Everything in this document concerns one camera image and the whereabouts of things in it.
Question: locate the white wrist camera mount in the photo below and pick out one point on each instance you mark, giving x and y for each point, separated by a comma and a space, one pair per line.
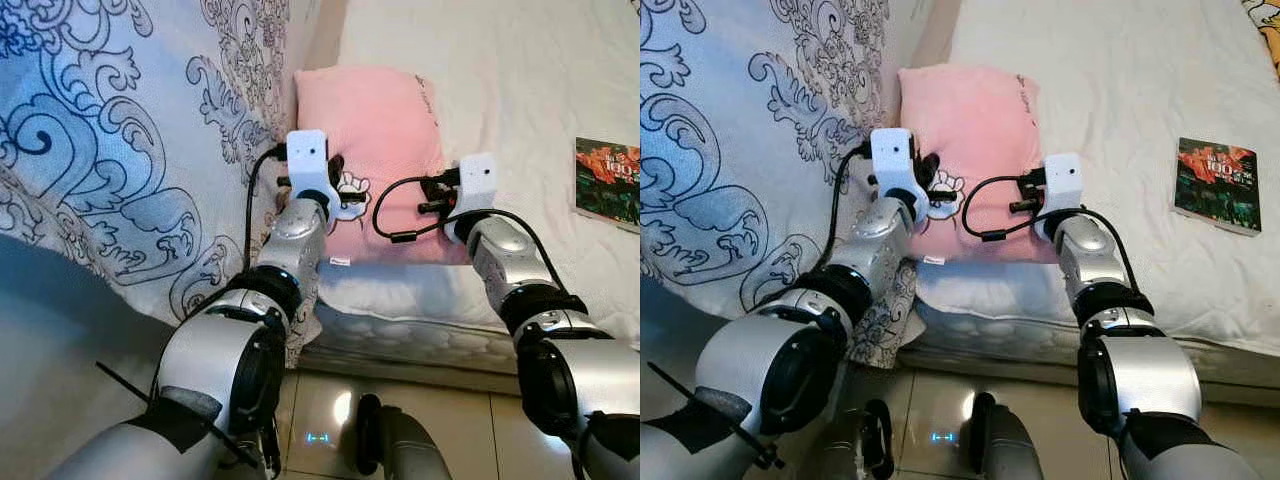
478, 180
1062, 180
890, 155
307, 155

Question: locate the blue swirl patterned quilt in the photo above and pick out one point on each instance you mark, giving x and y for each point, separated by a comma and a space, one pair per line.
740, 150
100, 150

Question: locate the grey robot right leg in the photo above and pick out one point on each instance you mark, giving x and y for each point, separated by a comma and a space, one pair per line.
400, 450
1010, 450

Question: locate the white quilted bed sheet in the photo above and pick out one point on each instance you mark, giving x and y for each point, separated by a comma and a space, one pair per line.
1120, 80
520, 80

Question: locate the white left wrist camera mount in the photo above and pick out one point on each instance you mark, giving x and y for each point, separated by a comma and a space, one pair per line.
307, 155
890, 155

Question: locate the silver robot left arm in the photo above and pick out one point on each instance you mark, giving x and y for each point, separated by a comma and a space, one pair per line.
290, 240
875, 250

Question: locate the grey robot leg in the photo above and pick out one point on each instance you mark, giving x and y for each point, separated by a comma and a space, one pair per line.
850, 450
1010, 450
400, 450

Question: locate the pink pillow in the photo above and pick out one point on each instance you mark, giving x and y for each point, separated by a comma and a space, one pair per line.
380, 120
985, 120

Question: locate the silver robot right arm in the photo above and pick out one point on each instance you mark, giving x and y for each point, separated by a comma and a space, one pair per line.
500, 255
1090, 255

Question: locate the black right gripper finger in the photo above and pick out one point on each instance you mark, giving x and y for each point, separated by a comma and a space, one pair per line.
430, 208
1022, 207

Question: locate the grey robot left leg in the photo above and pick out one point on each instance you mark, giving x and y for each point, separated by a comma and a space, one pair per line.
850, 450

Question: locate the book with red dark cover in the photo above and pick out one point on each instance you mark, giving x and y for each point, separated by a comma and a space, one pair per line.
610, 180
1215, 185

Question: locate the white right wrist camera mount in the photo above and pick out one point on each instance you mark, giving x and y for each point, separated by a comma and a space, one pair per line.
1062, 180
478, 180

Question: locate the grey mattress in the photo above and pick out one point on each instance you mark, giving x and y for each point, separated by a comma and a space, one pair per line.
1020, 338
420, 335

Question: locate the yellow cartoon egg blanket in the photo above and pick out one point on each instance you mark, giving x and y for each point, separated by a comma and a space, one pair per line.
1268, 40

